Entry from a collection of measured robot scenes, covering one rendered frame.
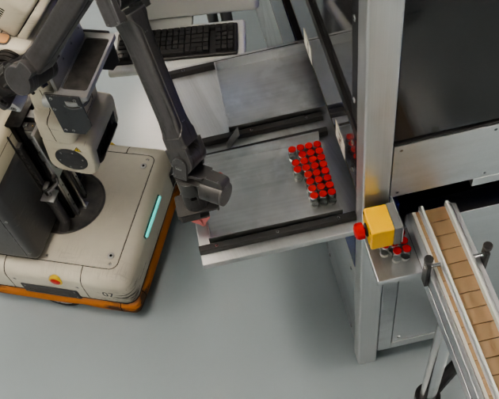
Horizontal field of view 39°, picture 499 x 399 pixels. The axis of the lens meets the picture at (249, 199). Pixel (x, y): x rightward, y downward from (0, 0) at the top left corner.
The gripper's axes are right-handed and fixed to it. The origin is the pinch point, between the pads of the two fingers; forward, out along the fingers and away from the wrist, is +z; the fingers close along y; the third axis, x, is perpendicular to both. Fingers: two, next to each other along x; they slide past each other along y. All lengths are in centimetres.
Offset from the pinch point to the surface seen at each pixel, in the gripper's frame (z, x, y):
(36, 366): 89, 18, -78
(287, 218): 2.9, -3.3, 21.0
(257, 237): 1.1, -7.8, 12.4
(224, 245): 0.9, -7.5, 3.9
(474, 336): -5, -48, 51
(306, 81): 2, 41, 37
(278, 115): -0.9, 27.9, 26.2
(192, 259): 90, 47, -14
